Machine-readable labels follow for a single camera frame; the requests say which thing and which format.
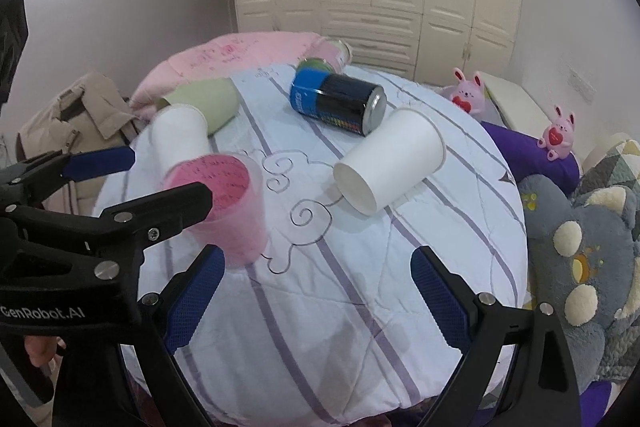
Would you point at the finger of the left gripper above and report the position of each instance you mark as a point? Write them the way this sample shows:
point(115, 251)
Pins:
point(140, 222)
point(30, 182)

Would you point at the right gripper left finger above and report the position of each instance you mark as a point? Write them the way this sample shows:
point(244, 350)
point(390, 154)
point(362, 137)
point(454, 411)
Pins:
point(93, 384)

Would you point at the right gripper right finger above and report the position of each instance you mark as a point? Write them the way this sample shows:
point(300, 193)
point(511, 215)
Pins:
point(540, 387)

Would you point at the pink clear plastic cup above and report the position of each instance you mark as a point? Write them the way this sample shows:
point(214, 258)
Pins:
point(236, 223)

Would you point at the white paper cup left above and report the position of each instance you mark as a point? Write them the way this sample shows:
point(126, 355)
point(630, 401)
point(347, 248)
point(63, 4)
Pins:
point(178, 134)

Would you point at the white paper cup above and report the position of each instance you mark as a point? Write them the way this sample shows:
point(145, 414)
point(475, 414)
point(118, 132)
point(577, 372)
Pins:
point(178, 134)
point(389, 162)

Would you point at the green paper cup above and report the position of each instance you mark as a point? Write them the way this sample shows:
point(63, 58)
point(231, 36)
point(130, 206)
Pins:
point(216, 98)

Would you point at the pink green glass cup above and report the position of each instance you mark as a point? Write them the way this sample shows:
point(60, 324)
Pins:
point(326, 54)

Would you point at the white paper cup right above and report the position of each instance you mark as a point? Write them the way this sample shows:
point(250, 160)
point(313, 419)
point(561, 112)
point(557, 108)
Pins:
point(389, 162)

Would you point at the person's left hand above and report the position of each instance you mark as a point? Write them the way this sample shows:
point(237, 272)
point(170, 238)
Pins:
point(42, 350)

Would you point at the beige jacket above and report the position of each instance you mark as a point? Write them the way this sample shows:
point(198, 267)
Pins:
point(92, 121)

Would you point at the grey bear plush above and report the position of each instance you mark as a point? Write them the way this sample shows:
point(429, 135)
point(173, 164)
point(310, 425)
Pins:
point(584, 262)

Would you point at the white striped quilt cover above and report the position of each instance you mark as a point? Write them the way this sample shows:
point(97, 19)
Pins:
point(327, 326)

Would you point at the pink blanket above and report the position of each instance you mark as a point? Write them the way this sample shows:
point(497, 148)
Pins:
point(221, 57)

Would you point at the purple pillow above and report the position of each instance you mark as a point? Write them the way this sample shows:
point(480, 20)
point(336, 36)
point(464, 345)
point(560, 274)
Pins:
point(525, 158)

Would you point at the triangle pattern cushion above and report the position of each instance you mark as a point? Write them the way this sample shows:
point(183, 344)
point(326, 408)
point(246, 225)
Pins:
point(614, 161)

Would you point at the blue black drink can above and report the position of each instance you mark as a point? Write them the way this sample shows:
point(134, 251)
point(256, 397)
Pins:
point(344, 102)

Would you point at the pink bunny plush near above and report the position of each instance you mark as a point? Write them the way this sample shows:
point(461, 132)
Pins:
point(558, 138)

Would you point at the pink bunny plush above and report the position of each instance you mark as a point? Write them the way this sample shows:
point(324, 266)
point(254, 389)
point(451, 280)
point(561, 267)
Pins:
point(469, 95)
point(558, 138)

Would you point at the white bedside board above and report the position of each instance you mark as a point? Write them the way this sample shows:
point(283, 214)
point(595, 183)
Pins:
point(517, 109)

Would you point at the pink bunny plush far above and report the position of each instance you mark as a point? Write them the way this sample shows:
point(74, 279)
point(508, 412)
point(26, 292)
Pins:
point(469, 95)

